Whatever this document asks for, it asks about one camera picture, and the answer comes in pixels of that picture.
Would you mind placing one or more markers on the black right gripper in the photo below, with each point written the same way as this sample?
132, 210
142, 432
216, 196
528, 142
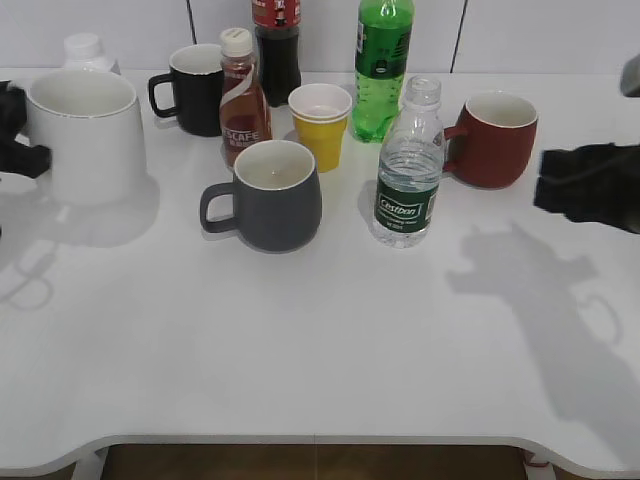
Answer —
596, 183

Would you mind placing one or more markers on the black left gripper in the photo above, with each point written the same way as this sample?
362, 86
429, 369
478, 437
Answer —
16, 158

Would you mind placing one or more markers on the white mug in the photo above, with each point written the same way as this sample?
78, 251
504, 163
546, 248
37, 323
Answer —
91, 122

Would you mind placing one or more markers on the clear Cestbon water bottle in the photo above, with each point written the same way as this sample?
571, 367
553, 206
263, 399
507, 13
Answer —
410, 167

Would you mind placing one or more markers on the red mug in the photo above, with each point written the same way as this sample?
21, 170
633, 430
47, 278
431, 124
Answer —
491, 143

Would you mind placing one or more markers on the black mug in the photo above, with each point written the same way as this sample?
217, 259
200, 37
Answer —
197, 79

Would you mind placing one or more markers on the grey mug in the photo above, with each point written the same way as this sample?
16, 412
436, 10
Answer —
277, 200

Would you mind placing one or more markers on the white yogurt bottle purple label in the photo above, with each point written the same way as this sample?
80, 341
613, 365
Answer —
85, 51

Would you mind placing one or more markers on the Nescafe coffee bottle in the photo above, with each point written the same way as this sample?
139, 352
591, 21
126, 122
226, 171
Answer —
244, 111

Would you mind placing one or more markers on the green soda bottle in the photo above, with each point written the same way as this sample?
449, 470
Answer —
382, 48

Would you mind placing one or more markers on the yellow paper cup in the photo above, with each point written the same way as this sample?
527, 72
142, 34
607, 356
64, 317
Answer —
320, 114

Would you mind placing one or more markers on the cola bottle red label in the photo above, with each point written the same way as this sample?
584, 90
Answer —
277, 33

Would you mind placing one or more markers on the white table leg right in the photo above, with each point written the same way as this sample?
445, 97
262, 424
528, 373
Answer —
536, 468

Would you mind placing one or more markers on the white table leg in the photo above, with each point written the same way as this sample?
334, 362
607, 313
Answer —
90, 467
536, 468

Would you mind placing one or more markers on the white table leg left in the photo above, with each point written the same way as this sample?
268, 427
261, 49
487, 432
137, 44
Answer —
90, 467

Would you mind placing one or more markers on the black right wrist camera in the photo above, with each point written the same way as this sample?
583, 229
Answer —
630, 78

